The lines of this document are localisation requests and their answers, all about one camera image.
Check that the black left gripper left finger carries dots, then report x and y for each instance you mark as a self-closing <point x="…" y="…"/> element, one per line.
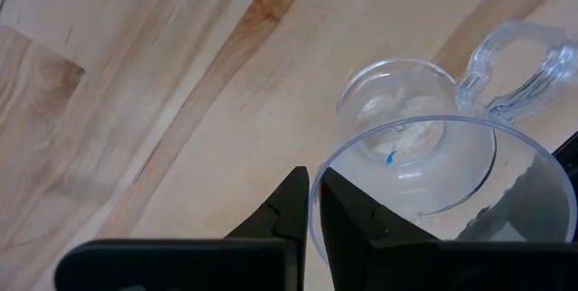
<point x="289" y="214"/>

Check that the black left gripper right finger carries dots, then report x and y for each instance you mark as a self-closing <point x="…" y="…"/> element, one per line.
<point x="352" y="223"/>

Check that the clear glass mug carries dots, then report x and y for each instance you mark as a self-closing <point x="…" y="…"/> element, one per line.
<point x="397" y="96"/>

